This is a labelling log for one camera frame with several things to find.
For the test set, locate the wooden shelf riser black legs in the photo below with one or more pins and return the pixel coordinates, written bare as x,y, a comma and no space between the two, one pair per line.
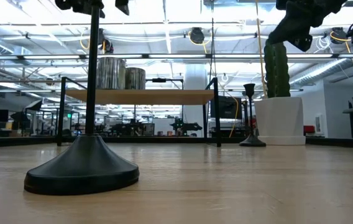
139,97

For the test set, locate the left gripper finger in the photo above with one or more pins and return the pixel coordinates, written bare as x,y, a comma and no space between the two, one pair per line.
71,4
122,6

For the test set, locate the white building column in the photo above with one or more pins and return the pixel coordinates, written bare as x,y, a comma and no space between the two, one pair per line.
195,102

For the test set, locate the black aluminium frame rails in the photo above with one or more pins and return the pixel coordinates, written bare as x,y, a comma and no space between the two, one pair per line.
341,143
8,142

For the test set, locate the glass jar candle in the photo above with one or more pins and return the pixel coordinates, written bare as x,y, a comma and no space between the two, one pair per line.
111,74
135,79

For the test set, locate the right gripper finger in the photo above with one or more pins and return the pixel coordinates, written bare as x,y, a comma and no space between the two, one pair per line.
302,43
291,26

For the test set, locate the white hexagonal plant pot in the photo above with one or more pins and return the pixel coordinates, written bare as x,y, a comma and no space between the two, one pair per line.
280,121

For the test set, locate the black softbox lamp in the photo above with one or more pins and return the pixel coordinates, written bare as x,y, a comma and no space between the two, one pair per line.
35,105

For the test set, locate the black candlestick holder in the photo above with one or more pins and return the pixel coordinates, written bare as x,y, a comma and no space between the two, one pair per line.
252,141
83,168

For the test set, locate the green cactus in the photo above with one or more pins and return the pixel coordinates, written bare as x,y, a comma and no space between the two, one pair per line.
276,74

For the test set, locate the background robot with green light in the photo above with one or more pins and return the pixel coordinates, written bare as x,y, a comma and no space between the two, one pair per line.
184,127

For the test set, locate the black background box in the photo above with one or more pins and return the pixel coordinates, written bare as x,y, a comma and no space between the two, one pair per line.
226,107

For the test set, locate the black background workstation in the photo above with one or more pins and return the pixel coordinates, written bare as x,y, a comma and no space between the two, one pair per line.
133,129

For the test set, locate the white framed wall picture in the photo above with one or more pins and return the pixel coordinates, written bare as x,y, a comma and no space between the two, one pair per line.
319,124

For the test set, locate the red background box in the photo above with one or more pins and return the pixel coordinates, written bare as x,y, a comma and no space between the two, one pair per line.
309,129

